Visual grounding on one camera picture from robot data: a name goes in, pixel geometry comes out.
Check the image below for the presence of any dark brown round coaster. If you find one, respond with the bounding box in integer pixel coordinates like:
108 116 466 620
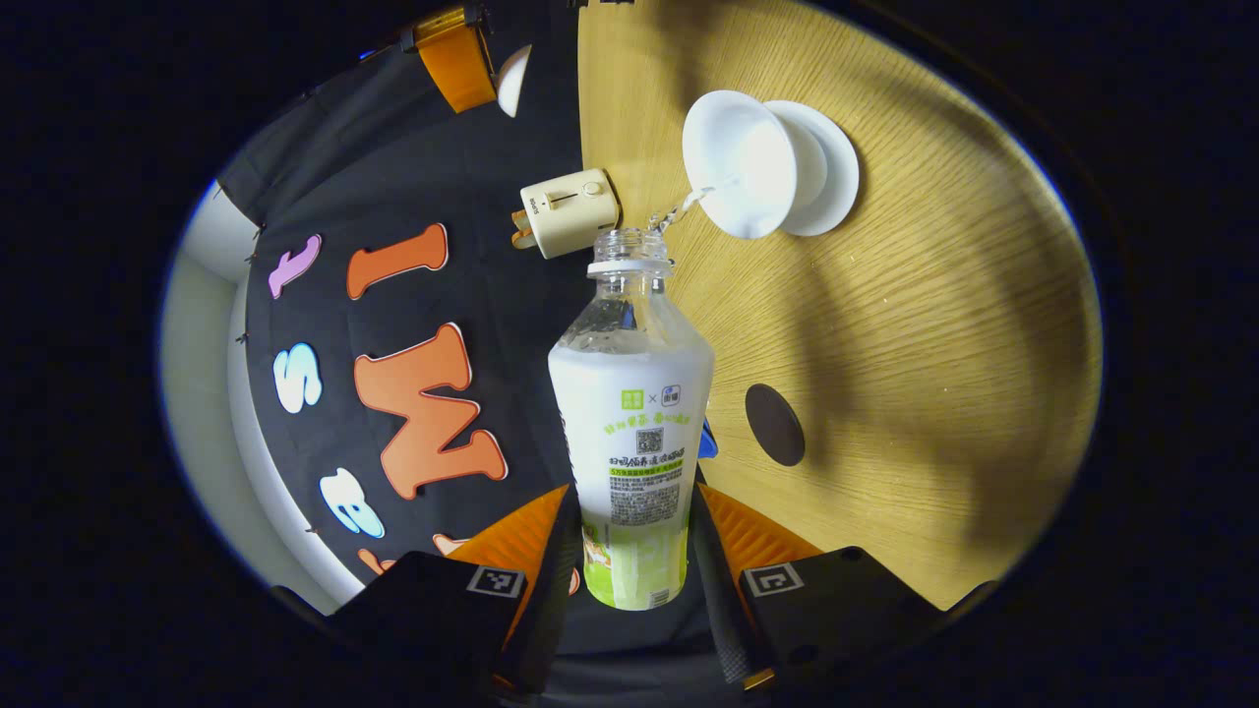
745 383 807 468

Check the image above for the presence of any white toaster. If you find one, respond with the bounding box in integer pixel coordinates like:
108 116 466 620
519 168 622 260

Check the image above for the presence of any white teacup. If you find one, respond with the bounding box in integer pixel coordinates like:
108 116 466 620
682 89 828 241

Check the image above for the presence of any white green label water bottle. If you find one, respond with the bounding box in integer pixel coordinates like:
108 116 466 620
547 227 716 613

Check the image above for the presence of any white saucer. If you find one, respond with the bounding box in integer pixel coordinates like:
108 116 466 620
765 99 861 238

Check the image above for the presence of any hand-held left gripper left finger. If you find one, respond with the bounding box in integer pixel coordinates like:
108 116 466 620
325 482 583 697

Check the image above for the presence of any black backdrop cloth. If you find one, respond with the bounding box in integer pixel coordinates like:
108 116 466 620
211 0 709 679

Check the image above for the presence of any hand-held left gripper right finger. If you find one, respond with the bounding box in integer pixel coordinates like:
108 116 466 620
689 480 950 691

